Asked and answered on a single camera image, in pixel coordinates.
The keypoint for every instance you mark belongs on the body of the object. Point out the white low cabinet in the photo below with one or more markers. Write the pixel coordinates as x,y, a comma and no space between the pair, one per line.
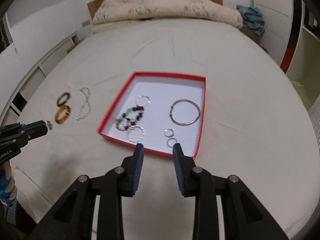
32,80

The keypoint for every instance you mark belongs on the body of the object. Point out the wall switch plate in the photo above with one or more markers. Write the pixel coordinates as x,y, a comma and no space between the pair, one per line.
85,23

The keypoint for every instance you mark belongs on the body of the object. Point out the white wardrobe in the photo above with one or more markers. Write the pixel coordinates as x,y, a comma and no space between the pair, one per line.
278,15

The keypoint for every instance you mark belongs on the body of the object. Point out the beige floral duvet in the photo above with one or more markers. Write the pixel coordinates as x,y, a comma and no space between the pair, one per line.
123,10

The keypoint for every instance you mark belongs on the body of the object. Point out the amber bangle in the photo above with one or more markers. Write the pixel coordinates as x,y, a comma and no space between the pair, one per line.
62,114

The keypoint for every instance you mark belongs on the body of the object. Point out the blue white gloved hand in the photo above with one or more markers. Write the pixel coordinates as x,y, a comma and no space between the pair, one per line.
8,186

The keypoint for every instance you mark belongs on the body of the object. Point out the blue crumpled cloth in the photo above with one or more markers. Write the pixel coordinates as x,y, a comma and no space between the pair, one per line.
253,19

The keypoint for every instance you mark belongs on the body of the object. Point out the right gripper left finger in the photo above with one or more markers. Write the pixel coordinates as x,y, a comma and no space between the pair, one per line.
71,217

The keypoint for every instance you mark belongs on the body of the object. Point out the white bed sheet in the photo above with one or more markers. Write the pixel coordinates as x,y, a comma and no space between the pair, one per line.
226,102

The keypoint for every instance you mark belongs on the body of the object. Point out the dark green bangle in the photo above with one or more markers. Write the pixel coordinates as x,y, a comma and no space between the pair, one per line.
63,99

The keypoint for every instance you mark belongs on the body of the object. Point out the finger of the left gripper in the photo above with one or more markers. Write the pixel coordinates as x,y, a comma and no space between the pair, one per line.
24,127
26,135

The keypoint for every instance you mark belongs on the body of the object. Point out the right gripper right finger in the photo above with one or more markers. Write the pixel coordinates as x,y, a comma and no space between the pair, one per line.
244,216

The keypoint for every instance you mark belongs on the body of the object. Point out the silver ornate brooch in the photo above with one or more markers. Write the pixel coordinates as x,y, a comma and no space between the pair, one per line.
50,125

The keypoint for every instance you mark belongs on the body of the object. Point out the large thin silver bangle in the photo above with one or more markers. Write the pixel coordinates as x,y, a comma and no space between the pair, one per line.
184,112

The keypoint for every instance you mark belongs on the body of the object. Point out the red jewelry box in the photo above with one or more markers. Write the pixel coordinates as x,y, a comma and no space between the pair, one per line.
140,112

